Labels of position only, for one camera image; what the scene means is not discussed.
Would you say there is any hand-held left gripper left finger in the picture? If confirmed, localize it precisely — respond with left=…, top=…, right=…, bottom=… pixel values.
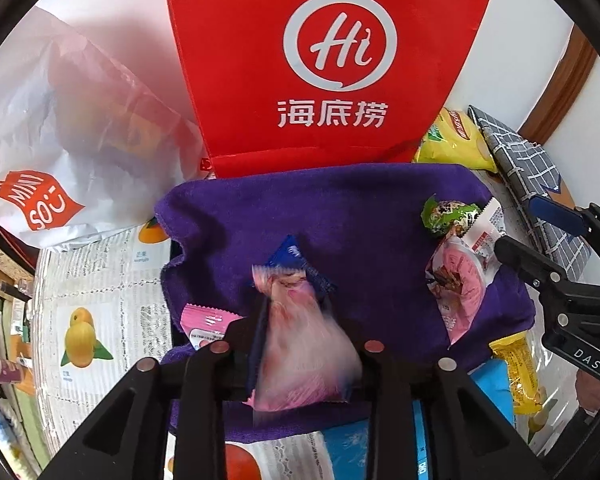
left=40, top=305, right=268, bottom=480

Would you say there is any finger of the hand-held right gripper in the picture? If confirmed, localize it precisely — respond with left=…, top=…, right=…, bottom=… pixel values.
left=495, top=236, right=581, bottom=333
left=527, top=195, right=600, bottom=286

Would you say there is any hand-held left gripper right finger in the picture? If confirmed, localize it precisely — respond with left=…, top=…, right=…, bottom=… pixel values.
left=347, top=320, right=551, bottom=480

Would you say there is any white snack packet red label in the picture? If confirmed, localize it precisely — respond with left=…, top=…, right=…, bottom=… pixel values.
left=462, top=197, right=506, bottom=286

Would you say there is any magenta snack packet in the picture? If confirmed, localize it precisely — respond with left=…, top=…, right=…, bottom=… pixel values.
left=180, top=304, right=243, bottom=351

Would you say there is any pink cartoon print snack packet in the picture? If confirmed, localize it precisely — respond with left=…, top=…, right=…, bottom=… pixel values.
left=250, top=265, right=363, bottom=412

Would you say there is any pink snack packet food picture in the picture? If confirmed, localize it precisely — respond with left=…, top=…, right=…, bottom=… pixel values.
left=425, top=235, right=488, bottom=346

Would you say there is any yellow triangular snack packet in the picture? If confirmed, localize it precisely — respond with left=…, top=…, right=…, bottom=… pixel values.
left=489, top=335, right=545, bottom=415

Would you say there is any green snack packet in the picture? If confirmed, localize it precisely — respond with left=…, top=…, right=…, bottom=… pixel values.
left=420, top=195, right=481, bottom=236

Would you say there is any blue snack packet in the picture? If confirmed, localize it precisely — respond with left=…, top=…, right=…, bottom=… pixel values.
left=265, top=235, right=338, bottom=297

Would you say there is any person's right hand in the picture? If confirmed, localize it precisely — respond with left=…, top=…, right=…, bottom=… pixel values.
left=577, top=370, right=600, bottom=411

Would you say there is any grey checked cloth star patch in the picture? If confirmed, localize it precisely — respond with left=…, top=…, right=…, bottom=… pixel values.
left=467, top=105, right=593, bottom=288

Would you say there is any blue tissue pack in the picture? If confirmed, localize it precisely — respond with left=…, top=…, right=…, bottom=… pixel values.
left=322, top=360, right=512, bottom=480

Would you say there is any yellow chip bag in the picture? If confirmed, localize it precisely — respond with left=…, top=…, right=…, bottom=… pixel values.
left=412, top=107, right=498, bottom=173

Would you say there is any purple towel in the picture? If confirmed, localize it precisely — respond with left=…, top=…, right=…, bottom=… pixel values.
left=154, top=162, right=537, bottom=443

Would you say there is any purple tube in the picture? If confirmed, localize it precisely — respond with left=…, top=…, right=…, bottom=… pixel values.
left=0, top=350, right=23, bottom=386

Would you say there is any patterned dark red box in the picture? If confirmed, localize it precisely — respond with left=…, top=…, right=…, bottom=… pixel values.
left=0, top=215, right=38, bottom=286

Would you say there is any white plastic bag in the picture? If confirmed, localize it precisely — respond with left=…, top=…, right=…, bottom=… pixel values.
left=0, top=5, right=216, bottom=253

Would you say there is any red paper bag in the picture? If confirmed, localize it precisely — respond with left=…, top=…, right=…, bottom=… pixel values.
left=161, top=0, right=498, bottom=179

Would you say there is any brown wooden door frame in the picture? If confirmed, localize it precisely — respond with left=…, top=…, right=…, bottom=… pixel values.
left=517, top=25, right=600, bottom=146

